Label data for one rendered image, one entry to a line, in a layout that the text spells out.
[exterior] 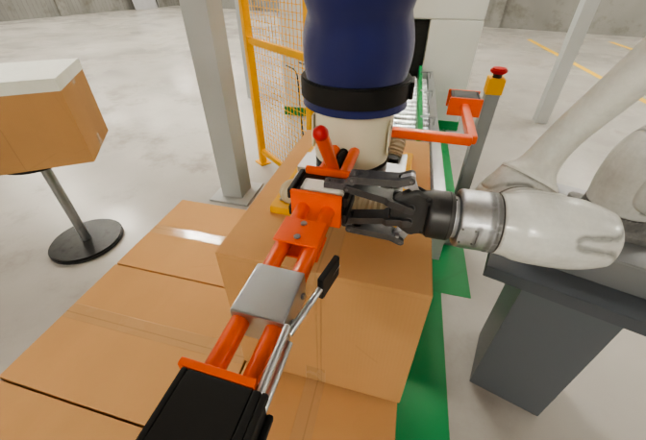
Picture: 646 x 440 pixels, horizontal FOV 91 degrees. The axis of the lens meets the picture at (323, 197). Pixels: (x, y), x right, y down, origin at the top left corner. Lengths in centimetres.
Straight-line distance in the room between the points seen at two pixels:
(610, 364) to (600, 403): 22
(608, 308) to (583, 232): 52
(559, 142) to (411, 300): 36
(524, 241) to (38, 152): 190
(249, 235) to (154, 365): 51
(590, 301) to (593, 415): 85
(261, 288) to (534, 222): 36
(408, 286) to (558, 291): 50
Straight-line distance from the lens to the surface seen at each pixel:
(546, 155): 67
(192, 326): 107
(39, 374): 118
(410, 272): 59
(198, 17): 204
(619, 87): 63
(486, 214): 49
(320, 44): 61
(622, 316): 103
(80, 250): 240
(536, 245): 50
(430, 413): 153
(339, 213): 49
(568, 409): 176
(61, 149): 194
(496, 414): 162
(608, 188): 105
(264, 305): 36
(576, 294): 101
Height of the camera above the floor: 139
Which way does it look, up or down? 36 degrees down
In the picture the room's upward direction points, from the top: straight up
